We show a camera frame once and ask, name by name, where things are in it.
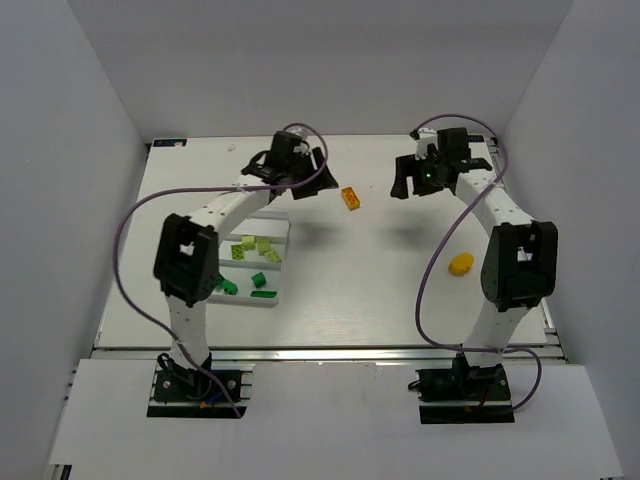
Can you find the orange long lego brick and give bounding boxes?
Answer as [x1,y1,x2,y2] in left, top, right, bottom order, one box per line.
[341,186,361,211]

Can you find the light green sloped lego brick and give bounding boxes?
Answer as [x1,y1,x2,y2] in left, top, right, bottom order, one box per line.
[264,249,282,264]

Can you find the light green square lego brick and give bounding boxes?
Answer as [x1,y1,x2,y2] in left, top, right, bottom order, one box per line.
[242,235,256,250]

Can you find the yellow round lego piece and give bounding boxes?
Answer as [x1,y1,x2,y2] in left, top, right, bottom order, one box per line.
[448,252,475,276]

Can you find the light green upturned lego brick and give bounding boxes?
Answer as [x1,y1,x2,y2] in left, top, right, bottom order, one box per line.
[230,243,245,261]

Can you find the dark green square lego brick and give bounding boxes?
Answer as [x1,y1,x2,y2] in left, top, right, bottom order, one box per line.
[251,272,267,289]

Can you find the green lego plate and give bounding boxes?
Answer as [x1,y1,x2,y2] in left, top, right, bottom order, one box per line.
[250,290,278,299]

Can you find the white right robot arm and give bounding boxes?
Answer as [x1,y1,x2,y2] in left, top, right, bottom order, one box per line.
[390,128,558,370]

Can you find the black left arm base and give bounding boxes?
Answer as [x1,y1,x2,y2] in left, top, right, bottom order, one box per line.
[146,353,253,419]

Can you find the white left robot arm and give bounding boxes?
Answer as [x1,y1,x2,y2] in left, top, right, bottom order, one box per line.
[153,123,339,369]

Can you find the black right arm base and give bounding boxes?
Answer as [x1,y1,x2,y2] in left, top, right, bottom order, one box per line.
[407,357,515,425]

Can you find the white divided sorting tray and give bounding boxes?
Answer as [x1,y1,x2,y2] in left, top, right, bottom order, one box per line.
[208,210,291,307]

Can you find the blue left corner label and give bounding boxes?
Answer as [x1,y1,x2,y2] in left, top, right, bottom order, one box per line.
[152,138,187,148]

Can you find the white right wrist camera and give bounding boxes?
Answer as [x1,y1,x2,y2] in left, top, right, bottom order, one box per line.
[409,128,438,160]

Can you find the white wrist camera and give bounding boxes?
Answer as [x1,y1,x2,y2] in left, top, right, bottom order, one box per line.
[286,126,310,154]
[409,128,438,160]

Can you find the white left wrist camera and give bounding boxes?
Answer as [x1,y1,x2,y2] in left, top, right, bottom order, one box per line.
[286,126,310,154]

